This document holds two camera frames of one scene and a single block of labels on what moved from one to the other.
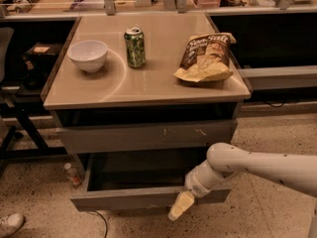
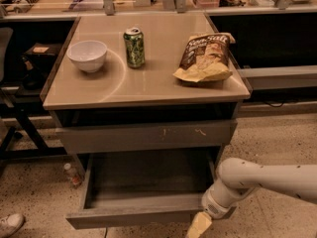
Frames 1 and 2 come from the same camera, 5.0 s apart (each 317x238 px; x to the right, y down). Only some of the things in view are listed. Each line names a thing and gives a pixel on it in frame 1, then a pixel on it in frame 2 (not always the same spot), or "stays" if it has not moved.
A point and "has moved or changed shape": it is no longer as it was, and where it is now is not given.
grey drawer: (140, 181) has moved or changed shape
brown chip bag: (207, 58) stays
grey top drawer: (147, 137) stays
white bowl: (88, 55) stays
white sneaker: (11, 224) stays
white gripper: (195, 186) -> (214, 206)
